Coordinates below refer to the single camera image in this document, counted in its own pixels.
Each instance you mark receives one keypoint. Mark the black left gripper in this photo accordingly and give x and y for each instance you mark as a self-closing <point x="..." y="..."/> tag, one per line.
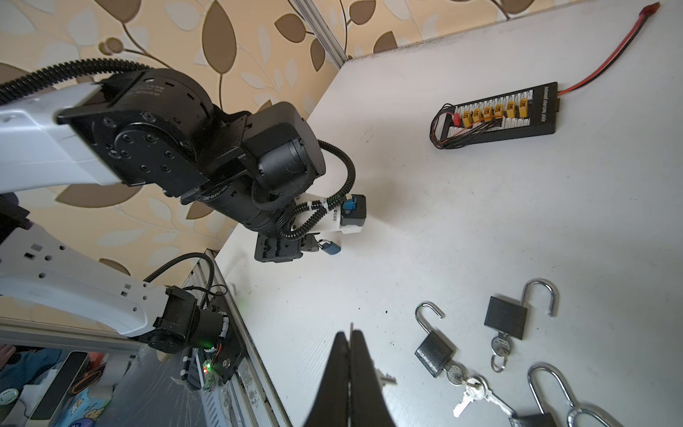
<point x="280" y="250"/>

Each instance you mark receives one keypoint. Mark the black padlock with ring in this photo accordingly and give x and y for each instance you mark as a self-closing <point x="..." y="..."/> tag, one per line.
<point x="437" y="356"/>

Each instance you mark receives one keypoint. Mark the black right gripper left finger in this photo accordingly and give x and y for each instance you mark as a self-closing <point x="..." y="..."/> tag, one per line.
<point x="332" y="402"/>

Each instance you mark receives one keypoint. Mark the blue padlock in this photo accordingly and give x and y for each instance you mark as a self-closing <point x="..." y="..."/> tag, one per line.
<point x="329" y="247"/>

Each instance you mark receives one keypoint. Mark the black charging board yellow connectors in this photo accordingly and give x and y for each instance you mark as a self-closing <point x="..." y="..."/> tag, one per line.
<point x="528" y="112"/>

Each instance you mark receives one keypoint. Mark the black padlock far right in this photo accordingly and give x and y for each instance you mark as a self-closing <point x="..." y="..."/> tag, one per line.
<point x="509" y="321"/>

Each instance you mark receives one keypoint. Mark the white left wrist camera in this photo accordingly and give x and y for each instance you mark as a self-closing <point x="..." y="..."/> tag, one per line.
<point x="349" y="218"/>

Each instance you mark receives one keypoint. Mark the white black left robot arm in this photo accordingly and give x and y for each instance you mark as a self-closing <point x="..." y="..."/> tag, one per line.
<point x="115" y="123"/>

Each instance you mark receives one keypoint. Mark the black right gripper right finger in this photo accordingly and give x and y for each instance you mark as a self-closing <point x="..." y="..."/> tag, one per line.
<point x="367" y="405"/>

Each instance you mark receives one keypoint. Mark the small silver keys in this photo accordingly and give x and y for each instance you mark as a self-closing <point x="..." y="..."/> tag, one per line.
<point x="384" y="379"/>

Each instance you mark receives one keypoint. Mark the black padlock middle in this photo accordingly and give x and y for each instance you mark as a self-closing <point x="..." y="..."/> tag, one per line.
<point x="543" y="417"/>

